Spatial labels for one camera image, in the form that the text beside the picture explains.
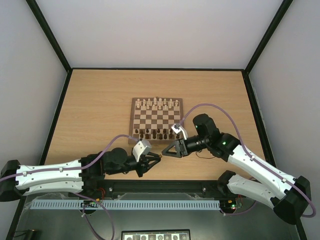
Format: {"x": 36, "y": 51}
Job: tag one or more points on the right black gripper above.
{"x": 181, "y": 147}

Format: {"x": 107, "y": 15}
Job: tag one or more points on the white chess pieces row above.
{"x": 157, "y": 103}

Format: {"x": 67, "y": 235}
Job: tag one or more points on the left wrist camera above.
{"x": 142, "y": 147}

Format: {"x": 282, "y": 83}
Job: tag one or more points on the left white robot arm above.
{"x": 77, "y": 176}

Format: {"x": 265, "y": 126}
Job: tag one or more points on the white slotted cable duct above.
{"x": 73, "y": 204}

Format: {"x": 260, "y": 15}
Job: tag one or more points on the black aluminium frame rail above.
{"x": 110, "y": 188}

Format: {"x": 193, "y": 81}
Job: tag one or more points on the wooden chess board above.
{"x": 154, "y": 120}

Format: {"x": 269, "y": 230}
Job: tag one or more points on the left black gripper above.
{"x": 143, "y": 166}

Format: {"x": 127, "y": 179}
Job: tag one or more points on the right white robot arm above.
{"x": 286, "y": 195}

